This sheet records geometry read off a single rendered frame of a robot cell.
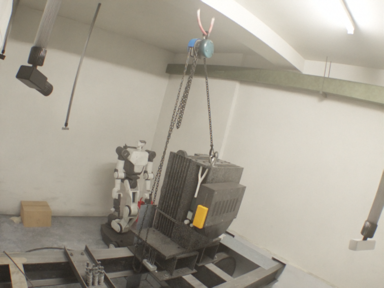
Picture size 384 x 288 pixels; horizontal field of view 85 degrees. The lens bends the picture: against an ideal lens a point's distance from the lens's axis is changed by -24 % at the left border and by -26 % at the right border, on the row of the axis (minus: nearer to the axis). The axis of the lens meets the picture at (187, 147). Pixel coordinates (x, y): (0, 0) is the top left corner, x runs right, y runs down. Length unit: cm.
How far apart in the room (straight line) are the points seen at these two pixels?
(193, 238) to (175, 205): 32
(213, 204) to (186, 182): 33
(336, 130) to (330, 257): 128
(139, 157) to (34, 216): 173
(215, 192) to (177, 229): 53
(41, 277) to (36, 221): 165
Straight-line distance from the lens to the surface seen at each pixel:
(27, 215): 375
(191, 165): 207
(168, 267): 221
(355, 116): 270
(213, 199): 188
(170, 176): 222
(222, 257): 282
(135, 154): 318
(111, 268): 246
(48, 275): 229
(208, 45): 189
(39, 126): 375
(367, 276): 277
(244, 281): 245
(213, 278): 248
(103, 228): 378
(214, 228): 210
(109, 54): 395
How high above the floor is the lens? 194
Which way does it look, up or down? 7 degrees down
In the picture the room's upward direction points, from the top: 14 degrees clockwise
